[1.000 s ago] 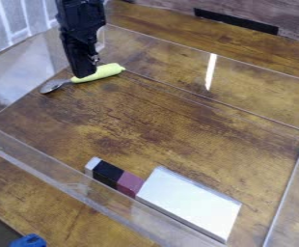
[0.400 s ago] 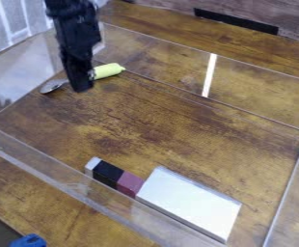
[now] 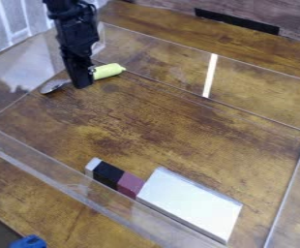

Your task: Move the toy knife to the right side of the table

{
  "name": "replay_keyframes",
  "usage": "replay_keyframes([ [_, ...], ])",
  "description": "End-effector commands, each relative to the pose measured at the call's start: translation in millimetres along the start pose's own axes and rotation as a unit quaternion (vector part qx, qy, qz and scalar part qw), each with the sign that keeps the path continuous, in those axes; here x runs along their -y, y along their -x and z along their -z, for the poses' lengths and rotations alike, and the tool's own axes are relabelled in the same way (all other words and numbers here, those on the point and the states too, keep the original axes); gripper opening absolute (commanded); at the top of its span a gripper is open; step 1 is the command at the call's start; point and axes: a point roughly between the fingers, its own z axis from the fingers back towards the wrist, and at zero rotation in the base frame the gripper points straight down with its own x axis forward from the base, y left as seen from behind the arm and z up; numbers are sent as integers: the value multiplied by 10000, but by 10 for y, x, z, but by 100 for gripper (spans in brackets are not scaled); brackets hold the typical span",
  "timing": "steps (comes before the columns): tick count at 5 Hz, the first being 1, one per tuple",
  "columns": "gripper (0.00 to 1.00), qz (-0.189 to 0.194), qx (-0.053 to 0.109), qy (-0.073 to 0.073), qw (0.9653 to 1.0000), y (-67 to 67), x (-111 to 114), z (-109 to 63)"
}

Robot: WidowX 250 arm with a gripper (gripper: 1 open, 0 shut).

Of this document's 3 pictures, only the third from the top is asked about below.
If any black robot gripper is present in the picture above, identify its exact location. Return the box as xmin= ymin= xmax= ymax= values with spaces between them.
xmin=43 ymin=0 xmax=100 ymax=89

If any blue object at edge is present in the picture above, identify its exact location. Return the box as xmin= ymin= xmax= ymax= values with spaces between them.
xmin=8 ymin=234 xmax=47 ymax=248

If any green handled toy knife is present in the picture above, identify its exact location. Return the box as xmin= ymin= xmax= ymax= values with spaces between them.
xmin=39 ymin=63 xmax=125 ymax=94

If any clear acrylic enclosure wall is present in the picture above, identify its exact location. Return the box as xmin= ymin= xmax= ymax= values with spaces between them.
xmin=0 ymin=24 xmax=300 ymax=248

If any toy cleaver with block handle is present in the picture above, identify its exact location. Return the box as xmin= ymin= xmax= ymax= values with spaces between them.
xmin=85 ymin=158 xmax=243 ymax=244

